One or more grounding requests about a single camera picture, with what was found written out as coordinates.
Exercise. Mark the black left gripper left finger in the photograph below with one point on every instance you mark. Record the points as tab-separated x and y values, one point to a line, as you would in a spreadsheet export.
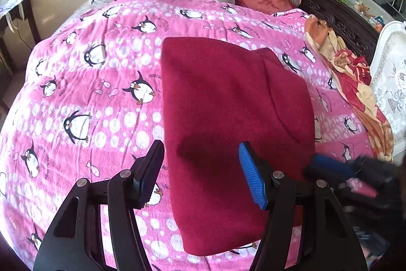
74	239

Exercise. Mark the pink penguin fleece blanket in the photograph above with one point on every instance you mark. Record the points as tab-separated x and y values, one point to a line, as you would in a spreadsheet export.
92	100

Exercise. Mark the white ornate chair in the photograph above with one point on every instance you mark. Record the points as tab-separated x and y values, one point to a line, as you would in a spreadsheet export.
388	81

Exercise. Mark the dark red fleece sweater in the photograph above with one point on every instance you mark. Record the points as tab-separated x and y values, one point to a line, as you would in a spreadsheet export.
217	95

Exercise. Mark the dark wooden desk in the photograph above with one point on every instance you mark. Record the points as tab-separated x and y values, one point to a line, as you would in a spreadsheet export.
12	13

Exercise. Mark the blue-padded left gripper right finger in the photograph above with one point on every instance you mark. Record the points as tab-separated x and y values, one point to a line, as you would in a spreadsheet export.
327	240

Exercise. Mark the orange red floral blanket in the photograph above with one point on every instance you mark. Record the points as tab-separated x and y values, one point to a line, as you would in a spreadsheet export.
352	77

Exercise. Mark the dark carved wooden headboard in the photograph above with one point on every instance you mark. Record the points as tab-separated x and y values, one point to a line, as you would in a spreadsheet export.
359	36

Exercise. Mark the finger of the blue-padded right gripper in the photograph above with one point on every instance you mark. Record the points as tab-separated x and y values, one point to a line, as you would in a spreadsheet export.
329	169

